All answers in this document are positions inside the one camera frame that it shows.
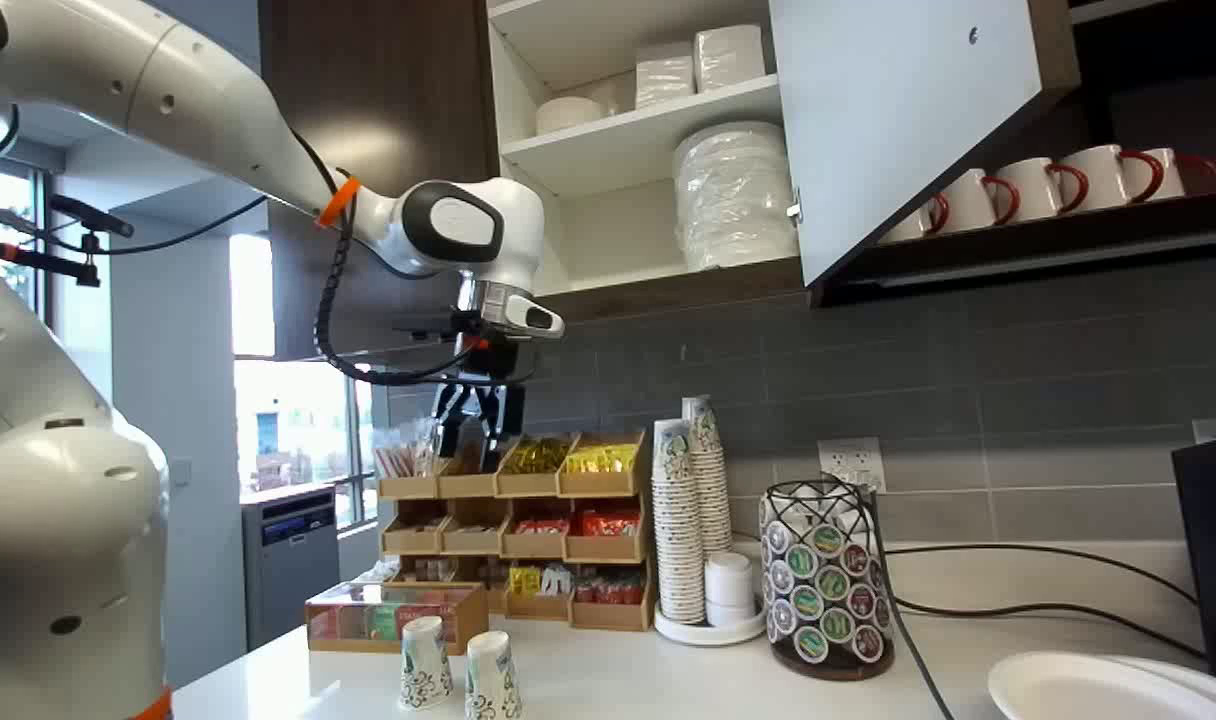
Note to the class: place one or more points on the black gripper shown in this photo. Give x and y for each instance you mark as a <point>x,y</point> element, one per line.
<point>480,392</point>

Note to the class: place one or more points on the patterned paper cup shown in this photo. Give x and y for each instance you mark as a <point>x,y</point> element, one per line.
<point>488,677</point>
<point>425,672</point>

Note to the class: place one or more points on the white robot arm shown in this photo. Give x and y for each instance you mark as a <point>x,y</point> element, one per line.
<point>82,491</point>

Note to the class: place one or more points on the tall paper cup stack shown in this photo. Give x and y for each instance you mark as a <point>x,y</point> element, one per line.
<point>677,520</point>

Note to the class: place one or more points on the white cabinet door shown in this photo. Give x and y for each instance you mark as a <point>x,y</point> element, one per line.
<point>886,96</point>

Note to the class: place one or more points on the wooden tea organizer rack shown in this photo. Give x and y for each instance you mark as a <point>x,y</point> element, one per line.
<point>548,528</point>

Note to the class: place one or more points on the dishwasher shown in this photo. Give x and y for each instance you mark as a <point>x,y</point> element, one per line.
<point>291,554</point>

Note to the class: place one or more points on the white bowl stack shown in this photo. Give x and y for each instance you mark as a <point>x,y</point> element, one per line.
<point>559,114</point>

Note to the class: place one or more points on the white lid stack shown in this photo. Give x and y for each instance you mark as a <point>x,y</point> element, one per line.
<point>730,592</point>

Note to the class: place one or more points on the white round tray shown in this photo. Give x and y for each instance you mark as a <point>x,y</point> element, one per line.
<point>708,634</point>

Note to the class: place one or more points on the wrapped plate stack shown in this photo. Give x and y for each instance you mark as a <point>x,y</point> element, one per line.
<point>732,193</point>

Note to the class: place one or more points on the white red mug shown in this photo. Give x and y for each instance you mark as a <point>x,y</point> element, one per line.
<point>1026,190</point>
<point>1149,173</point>
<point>1096,179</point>
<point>962,206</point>

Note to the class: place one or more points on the white paper plate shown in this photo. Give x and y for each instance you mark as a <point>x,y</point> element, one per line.
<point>1070,685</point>

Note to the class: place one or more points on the wall power outlet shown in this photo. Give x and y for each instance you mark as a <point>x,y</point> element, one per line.
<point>852,461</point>

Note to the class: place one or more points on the wire coffee pod holder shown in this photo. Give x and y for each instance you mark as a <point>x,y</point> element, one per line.
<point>826,597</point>

